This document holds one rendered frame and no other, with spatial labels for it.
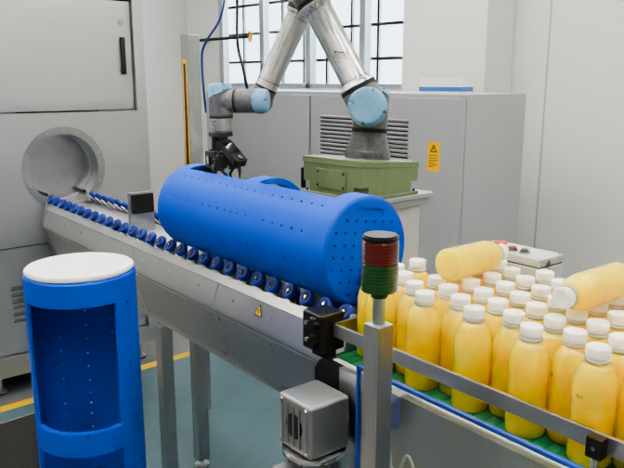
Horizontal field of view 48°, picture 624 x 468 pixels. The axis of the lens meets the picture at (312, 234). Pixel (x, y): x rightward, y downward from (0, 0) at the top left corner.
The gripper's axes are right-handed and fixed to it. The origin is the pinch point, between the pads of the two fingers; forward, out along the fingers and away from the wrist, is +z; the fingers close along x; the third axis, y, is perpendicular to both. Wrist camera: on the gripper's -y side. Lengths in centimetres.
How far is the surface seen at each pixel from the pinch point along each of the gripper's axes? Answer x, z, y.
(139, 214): 3, 15, 62
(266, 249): 15.5, 7.7, -43.4
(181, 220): 15.5, 7.0, 3.1
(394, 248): 37, -9, -112
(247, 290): 13.1, 22.7, -30.0
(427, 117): -140, -16, 41
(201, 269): 12.9, 22.3, -3.1
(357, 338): 22, 18, -87
